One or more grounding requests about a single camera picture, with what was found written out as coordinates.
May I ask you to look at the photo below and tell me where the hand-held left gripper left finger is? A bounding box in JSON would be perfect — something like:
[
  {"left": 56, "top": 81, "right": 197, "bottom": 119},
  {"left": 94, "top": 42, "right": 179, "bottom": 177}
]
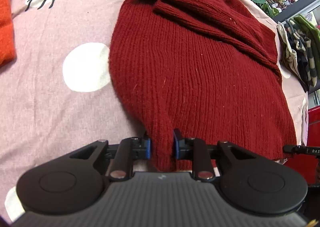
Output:
[{"left": 69, "top": 131, "right": 152, "bottom": 181}]

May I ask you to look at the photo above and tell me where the orange knit garment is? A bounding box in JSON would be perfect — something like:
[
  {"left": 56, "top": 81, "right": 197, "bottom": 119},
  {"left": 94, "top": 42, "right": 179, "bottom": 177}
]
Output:
[{"left": 0, "top": 0, "right": 17, "bottom": 68}]

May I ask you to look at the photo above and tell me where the pink dotted deer blanket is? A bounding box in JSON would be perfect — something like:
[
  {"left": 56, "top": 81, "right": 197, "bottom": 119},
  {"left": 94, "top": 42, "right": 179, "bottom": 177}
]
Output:
[{"left": 0, "top": 0, "right": 310, "bottom": 223}]

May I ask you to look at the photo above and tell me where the camouflage folded cloth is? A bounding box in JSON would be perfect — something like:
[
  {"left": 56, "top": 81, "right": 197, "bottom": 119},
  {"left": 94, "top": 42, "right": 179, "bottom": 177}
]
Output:
[{"left": 277, "top": 19, "right": 316, "bottom": 93}]

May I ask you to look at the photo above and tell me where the dark red knit sweater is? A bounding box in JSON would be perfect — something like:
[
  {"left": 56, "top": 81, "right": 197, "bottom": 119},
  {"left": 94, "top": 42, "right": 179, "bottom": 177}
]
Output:
[{"left": 109, "top": 0, "right": 298, "bottom": 171}]

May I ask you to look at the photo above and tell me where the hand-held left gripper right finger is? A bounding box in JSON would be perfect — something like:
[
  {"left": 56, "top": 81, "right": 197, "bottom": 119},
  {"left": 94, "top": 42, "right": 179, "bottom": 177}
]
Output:
[{"left": 173, "top": 128, "right": 265, "bottom": 181}]

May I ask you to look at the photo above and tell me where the green plant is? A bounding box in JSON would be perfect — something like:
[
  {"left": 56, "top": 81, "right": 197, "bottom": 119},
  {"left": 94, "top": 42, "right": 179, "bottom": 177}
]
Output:
[{"left": 249, "top": 0, "right": 281, "bottom": 17}]

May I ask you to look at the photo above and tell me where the red box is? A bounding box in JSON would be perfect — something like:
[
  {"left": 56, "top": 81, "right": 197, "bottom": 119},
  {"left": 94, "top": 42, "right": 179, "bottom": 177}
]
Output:
[{"left": 306, "top": 107, "right": 320, "bottom": 185}]

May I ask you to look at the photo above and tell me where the green folded cloth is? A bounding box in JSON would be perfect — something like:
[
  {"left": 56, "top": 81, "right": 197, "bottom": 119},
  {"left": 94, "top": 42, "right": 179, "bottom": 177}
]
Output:
[{"left": 293, "top": 13, "right": 320, "bottom": 81}]

